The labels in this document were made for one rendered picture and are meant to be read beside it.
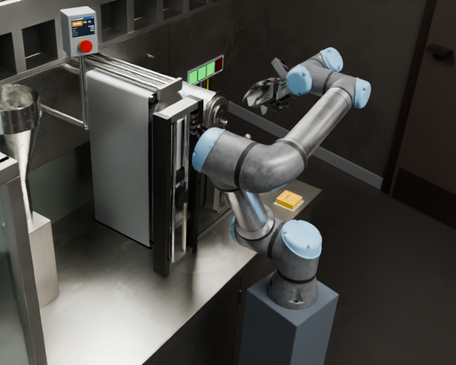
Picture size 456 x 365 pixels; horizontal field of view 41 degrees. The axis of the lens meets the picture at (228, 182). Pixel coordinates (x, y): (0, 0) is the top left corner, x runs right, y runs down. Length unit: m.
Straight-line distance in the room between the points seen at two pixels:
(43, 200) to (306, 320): 0.91
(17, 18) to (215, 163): 0.70
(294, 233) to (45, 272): 0.70
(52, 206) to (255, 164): 0.92
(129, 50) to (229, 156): 0.84
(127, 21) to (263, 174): 0.92
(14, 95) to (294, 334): 1.00
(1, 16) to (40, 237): 0.59
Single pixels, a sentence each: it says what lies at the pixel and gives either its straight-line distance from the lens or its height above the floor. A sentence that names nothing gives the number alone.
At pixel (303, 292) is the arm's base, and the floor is 0.96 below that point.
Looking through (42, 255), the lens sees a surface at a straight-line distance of 1.72.
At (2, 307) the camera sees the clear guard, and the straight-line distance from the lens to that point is 1.27.
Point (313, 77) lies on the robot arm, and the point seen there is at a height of 1.52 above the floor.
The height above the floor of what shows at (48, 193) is 1.03.
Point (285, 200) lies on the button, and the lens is 2.21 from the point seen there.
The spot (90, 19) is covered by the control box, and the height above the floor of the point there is 1.69.
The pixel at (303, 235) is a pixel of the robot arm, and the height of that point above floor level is 1.13.
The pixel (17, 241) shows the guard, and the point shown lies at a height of 1.44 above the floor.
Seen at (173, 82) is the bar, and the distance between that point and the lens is 1.74.
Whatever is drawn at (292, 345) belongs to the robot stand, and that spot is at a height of 0.82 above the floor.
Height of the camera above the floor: 2.16
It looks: 33 degrees down
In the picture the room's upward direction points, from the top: 4 degrees clockwise
